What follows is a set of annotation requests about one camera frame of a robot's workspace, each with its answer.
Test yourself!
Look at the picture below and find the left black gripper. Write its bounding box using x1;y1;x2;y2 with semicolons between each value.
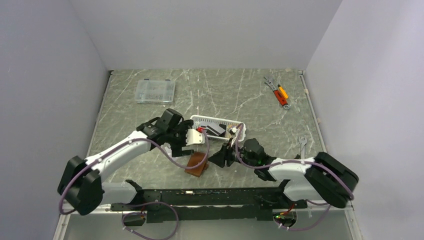
166;120;194;157

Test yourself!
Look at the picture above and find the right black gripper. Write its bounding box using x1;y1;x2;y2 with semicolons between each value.
208;138;257;169

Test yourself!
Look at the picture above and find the white plastic basket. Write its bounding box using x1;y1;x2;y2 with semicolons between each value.
189;115;247;142

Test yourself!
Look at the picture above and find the brown leather card holder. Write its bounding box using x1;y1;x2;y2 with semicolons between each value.
184;151;209;178

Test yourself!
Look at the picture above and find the white striped card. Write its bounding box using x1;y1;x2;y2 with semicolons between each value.
200;121;227;137

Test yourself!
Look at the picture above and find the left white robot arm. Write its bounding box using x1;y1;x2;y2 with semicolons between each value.
57;108;205;216

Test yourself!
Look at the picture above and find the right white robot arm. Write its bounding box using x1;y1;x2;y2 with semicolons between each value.
209;138;359;208

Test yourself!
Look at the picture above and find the clear plastic organizer box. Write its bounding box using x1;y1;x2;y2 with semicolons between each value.
134;78;176;105

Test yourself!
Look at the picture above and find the red adjustable wrench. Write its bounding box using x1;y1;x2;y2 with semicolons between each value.
273;89;290;110

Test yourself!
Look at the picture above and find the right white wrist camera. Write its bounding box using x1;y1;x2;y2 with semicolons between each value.
229;123;245;147

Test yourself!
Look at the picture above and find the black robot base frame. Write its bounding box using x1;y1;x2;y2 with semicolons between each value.
110;187;308;223

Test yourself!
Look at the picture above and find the yellow handled screwdriver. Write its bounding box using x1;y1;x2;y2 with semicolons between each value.
277;84;289;100

